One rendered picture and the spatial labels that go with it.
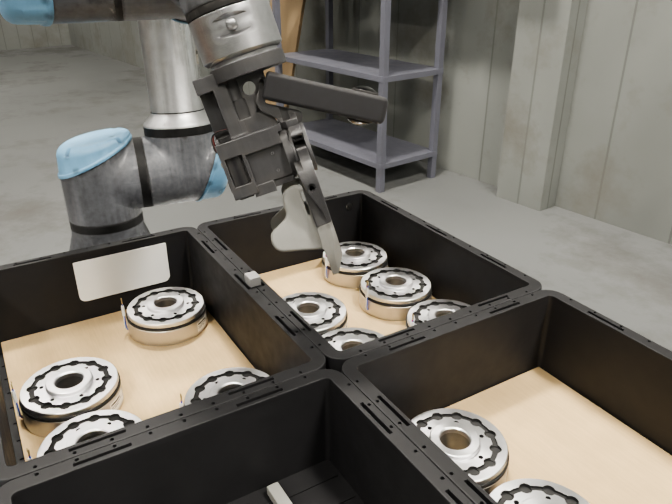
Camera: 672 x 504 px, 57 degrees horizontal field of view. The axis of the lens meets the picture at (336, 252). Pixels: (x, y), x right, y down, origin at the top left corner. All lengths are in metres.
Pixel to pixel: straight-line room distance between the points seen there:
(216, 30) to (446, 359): 0.40
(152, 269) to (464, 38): 3.27
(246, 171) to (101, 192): 0.49
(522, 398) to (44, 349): 0.59
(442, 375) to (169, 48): 0.64
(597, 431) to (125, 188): 0.74
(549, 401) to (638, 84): 2.74
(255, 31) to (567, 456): 0.51
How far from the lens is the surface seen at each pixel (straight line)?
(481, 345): 0.71
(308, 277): 0.97
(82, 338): 0.89
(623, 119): 3.44
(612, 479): 0.69
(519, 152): 3.63
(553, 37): 3.45
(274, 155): 0.57
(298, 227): 0.57
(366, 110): 0.58
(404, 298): 0.86
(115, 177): 1.02
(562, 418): 0.74
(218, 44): 0.57
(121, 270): 0.91
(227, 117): 0.58
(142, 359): 0.82
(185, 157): 1.02
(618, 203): 3.53
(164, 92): 1.03
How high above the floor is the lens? 1.29
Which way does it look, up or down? 26 degrees down
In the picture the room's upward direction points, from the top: straight up
